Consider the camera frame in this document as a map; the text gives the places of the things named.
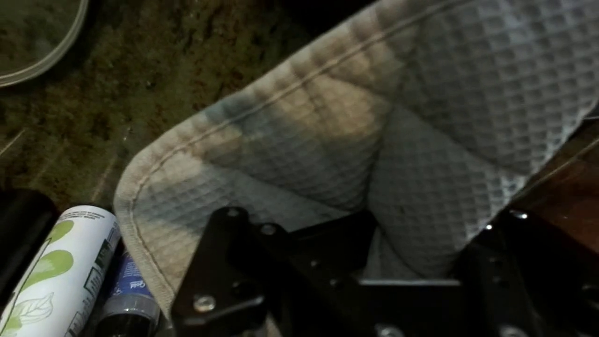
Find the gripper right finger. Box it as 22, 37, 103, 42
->
458, 210, 599, 337

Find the bottle with blue label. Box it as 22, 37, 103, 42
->
95, 250, 161, 337

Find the white waffle pot holder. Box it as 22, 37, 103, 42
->
114, 0, 599, 320

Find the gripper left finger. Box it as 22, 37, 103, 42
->
170, 206, 378, 337

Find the white can with green leaves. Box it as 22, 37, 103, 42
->
0, 205, 122, 337

